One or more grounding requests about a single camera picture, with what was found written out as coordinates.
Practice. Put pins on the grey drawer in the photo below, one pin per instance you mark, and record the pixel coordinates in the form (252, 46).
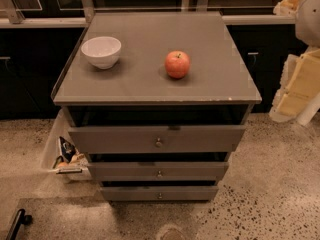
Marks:
(156, 139)
(157, 171)
(159, 193)

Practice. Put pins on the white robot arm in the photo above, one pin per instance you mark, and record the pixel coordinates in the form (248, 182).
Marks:
(307, 19)

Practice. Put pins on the grey drawer cabinet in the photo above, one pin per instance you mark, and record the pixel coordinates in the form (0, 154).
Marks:
(137, 91)

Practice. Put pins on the grey top drawer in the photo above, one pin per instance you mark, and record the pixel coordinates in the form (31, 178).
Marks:
(156, 139)

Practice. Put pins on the grey bottom drawer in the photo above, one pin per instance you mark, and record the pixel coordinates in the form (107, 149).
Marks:
(159, 193)

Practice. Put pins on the white table leg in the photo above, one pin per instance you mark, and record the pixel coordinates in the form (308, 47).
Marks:
(309, 112)

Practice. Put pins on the red apple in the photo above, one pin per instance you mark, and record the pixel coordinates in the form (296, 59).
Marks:
(177, 64)

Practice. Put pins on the white ceramic bowl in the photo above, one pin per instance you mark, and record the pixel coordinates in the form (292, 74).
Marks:
(102, 52)

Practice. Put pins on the snack bags in bin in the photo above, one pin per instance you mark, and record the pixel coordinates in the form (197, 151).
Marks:
(69, 159)

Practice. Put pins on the clear plastic bin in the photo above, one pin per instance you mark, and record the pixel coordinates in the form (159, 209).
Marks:
(50, 152)

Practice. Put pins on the black handle object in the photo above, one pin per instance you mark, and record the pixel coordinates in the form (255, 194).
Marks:
(21, 218)

